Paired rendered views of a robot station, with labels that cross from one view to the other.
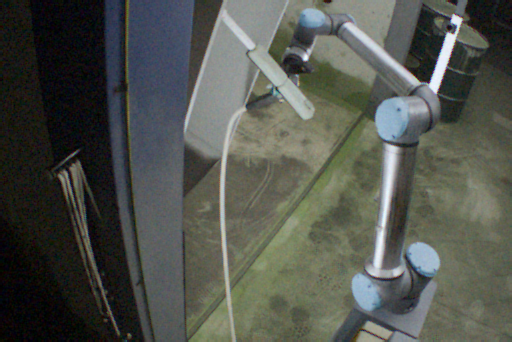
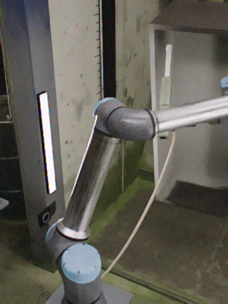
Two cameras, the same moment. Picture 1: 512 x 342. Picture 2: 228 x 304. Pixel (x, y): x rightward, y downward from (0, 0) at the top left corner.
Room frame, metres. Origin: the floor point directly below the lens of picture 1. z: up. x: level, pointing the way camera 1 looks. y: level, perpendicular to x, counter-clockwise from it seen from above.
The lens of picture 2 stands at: (1.20, -1.77, 1.97)
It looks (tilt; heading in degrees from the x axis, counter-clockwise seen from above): 28 degrees down; 95
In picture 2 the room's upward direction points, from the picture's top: straight up
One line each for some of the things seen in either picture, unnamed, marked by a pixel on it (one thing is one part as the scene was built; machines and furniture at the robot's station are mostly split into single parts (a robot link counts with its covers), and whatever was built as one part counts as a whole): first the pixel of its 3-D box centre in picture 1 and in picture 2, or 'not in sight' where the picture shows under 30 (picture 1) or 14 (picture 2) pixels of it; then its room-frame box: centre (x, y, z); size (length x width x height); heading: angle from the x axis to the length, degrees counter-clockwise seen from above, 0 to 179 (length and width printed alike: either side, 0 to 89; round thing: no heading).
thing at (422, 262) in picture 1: (415, 270); (81, 271); (0.96, -0.65, 0.83); 0.17 x 0.15 x 0.18; 120
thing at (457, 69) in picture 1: (448, 71); not in sight; (3.60, -1.62, 0.44); 0.59 x 0.58 x 0.89; 170
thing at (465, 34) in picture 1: (461, 33); not in sight; (3.60, -1.62, 0.86); 0.54 x 0.54 x 0.01
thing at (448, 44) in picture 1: (437, 77); not in sight; (2.18, -0.93, 1.02); 0.06 x 0.02 x 0.83; 66
